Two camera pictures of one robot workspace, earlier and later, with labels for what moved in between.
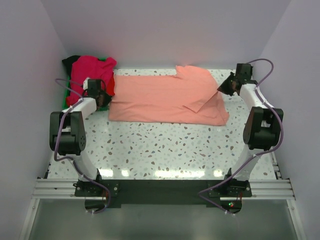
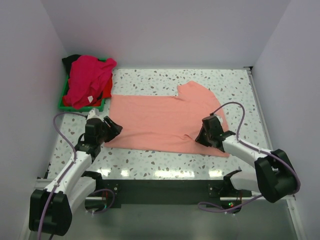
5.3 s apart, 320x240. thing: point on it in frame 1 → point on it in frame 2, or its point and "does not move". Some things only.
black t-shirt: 68,62 does not move
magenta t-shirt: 89,67 does not move
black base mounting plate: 163,191 does not move
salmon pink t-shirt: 190,96 → 171,122
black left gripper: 107,99 → 112,132
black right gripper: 223,87 → 199,138
